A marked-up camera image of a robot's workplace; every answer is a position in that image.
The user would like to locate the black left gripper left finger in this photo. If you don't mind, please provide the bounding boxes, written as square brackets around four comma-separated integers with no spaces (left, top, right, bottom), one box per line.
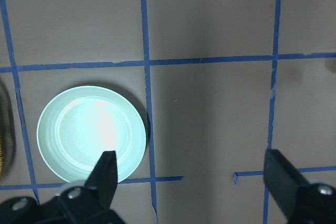
[55,151,118,212]

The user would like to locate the pale green plate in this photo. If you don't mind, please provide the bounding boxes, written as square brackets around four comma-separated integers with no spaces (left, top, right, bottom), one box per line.
[36,86,146,182]

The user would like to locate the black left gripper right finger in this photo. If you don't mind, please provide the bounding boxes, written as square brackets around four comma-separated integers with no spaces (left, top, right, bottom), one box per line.
[263,149,335,223]

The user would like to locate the woven wicker basket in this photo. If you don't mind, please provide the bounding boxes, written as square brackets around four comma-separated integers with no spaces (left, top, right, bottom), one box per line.
[1,80,16,179]

